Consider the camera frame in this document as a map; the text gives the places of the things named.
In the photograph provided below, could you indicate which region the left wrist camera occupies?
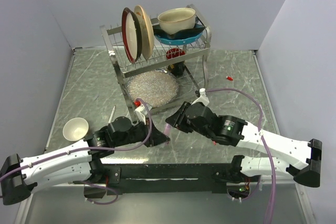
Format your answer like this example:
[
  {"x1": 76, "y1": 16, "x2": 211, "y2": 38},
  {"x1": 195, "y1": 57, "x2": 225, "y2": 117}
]
[{"x1": 134, "y1": 100, "x2": 148, "y2": 124}]

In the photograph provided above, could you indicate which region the white paper cup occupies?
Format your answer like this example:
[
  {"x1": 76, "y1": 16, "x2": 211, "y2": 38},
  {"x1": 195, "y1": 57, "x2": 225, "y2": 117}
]
[{"x1": 62, "y1": 118, "x2": 89, "y2": 142}]

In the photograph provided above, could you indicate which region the blue dotted dish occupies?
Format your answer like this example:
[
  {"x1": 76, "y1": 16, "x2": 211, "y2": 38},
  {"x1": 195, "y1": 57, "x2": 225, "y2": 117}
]
[{"x1": 153, "y1": 24, "x2": 206, "y2": 46}]

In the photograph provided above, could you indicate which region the dark jar under rack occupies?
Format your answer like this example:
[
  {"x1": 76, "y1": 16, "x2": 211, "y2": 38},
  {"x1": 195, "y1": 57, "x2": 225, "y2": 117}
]
[{"x1": 167, "y1": 61, "x2": 185, "y2": 77}]

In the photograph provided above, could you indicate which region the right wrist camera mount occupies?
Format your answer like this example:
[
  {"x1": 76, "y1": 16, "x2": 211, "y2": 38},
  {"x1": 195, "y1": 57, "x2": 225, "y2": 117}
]
[{"x1": 191, "y1": 88, "x2": 209, "y2": 106}]

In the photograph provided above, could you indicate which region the beige plate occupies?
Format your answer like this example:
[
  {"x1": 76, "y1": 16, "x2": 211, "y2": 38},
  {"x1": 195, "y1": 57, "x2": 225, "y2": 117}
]
[{"x1": 134, "y1": 5, "x2": 154, "y2": 60}]

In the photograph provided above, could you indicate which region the red cup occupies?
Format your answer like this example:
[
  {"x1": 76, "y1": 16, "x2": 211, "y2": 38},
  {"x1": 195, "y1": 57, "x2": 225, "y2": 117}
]
[{"x1": 165, "y1": 48, "x2": 185, "y2": 60}]

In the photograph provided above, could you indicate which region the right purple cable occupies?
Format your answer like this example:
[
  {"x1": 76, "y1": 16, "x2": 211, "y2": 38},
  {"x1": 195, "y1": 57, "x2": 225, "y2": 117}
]
[{"x1": 206, "y1": 88, "x2": 276, "y2": 224}]

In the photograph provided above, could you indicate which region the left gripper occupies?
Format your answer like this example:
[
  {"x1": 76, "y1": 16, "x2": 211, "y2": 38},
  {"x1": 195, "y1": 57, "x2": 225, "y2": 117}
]
[{"x1": 114, "y1": 116, "x2": 170, "y2": 146}]

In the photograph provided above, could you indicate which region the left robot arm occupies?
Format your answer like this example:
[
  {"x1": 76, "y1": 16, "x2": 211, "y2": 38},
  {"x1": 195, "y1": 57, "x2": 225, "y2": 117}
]
[{"x1": 1, "y1": 116, "x2": 170, "y2": 206}]

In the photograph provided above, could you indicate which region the red-rimmed white plate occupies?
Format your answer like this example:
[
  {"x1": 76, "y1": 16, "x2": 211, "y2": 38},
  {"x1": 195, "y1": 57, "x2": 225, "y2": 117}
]
[{"x1": 122, "y1": 7, "x2": 142, "y2": 64}]

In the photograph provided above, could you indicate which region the black base bar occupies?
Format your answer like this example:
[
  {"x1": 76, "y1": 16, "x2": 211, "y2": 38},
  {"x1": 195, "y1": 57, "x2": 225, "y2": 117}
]
[{"x1": 83, "y1": 163, "x2": 260, "y2": 199}]

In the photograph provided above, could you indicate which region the white pen with red tip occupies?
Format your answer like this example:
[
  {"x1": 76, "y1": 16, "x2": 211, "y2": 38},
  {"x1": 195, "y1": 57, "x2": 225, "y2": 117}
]
[{"x1": 108, "y1": 105, "x2": 116, "y2": 123}]

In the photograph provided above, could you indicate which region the thick pink marker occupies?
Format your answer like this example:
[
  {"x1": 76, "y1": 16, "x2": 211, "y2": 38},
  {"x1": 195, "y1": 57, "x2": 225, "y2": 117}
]
[{"x1": 163, "y1": 124, "x2": 171, "y2": 135}]

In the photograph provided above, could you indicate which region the steel two-tier dish rack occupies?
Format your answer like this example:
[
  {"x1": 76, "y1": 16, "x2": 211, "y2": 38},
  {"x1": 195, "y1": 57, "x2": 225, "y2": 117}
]
[{"x1": 100, "y1": 4, "x2": 212, "y2": 121}]

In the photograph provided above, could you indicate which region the cream ceramic bowl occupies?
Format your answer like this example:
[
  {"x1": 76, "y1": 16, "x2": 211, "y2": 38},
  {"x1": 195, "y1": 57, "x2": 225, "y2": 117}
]
[{"x1": 158, "y1": 7, "x2": 196, "y2": 35}]

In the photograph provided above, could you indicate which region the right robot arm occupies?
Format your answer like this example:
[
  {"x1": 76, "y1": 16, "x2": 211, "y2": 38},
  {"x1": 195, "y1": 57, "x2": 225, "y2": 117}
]
[{"x1": 165, "y1": 102, "x2": 322, "y2": 188}]

